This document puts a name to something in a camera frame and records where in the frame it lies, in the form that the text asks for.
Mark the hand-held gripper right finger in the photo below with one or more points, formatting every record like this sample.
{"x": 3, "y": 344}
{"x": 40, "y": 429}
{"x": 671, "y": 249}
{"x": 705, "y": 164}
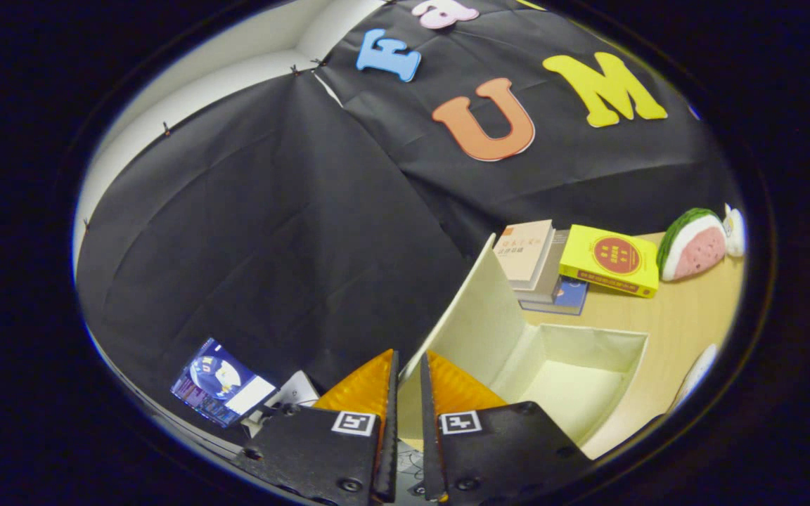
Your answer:
{"x": 429, "y": 457}

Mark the black backdrop cloth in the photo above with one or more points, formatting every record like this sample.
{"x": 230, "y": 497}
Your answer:
{"x": 271, "y": 225}

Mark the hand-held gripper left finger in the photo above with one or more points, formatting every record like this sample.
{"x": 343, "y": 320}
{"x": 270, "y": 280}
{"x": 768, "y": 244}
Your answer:
{"x": 389, "y": 457}

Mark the cream fabric storage box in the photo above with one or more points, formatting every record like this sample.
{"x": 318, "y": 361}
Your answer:
{"x": 496, "y": 316}

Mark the yellow book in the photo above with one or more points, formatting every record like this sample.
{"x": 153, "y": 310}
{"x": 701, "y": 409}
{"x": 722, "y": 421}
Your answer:
{"x": 612, "y": 258}

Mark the white plush toy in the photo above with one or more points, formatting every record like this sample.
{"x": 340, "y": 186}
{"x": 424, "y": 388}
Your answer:
{"x": 734, "y": 232}

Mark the blue book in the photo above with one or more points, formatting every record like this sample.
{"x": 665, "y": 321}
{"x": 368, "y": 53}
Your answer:
{"x": 570, "y": 299}

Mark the smartphone with lit screen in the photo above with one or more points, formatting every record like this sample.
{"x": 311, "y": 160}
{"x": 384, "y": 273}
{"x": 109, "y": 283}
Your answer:
{"x": 222, "y": 383}

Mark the white canvas shoe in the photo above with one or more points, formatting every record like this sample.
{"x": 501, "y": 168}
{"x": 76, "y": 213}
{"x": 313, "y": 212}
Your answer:
{"x": 697, "y": 372}

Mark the watermelon slice plush toy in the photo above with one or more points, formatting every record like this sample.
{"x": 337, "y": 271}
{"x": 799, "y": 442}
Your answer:
{"x": 693, "y": 249}

